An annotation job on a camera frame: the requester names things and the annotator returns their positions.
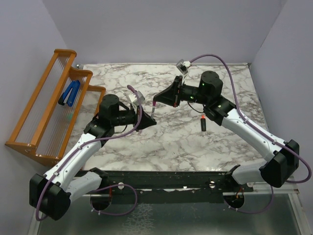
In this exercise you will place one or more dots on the black orange highlighter pen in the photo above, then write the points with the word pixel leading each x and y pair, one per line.
pixel 203 123

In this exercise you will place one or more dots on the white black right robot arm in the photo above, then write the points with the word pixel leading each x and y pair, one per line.
pixel 279 160

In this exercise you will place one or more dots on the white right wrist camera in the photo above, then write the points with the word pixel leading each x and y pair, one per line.
pixel 183 66

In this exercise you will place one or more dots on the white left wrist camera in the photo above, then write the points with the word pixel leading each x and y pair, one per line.
pixel 134 100

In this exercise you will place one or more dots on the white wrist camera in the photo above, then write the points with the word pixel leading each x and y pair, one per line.
pixel 134 100
pixel 183 66

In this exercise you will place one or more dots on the blue stapler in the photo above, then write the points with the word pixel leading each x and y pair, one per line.
pixel 69 95

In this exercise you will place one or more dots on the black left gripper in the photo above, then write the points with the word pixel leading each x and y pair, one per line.
pixel 145 121

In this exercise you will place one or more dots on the orange wooden rack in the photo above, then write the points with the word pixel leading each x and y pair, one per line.
pixel 43 132

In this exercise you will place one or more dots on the green object in rack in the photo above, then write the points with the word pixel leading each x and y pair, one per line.
pixel 70 117

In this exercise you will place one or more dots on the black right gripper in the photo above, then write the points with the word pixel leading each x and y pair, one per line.
pixel 169 96

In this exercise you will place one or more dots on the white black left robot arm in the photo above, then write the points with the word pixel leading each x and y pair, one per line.
pixel 52 193

